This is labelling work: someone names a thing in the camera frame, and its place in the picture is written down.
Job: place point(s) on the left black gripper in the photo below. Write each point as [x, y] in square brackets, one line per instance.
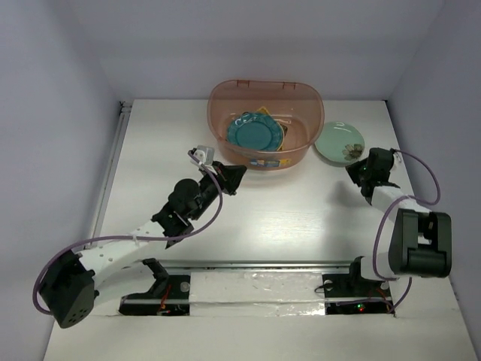
[229, 176]

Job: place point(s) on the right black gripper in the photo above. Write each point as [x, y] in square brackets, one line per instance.
[352, 169]

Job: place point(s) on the light green floral plate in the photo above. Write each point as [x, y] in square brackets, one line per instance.
[340, 143]

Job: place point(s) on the teal scalloped plate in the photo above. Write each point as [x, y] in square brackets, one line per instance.
[233, 130]

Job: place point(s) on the fan-shaped woven plate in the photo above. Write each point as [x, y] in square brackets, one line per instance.
[264, 110]

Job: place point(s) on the black square floral plate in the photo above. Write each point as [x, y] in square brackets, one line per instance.
[261, 131]

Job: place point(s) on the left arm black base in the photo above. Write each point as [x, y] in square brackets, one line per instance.
[168, 296]

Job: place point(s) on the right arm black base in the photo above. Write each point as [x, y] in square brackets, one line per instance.
[344, 286]

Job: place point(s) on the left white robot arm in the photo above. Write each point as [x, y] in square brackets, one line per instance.
[68, 285]

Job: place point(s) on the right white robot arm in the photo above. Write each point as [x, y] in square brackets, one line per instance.
[411, 239]

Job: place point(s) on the pink translucent plastic bin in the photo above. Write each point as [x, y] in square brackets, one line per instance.
[297, 102]

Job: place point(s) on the white foam front board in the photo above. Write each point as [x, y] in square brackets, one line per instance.
[338, 337]

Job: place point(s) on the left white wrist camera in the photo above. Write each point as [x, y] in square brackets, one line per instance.
[202, 157]

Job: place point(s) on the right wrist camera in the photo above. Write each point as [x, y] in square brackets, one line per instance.
[397, 157]

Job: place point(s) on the aluminium table rail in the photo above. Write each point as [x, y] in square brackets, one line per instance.
[109, 169]

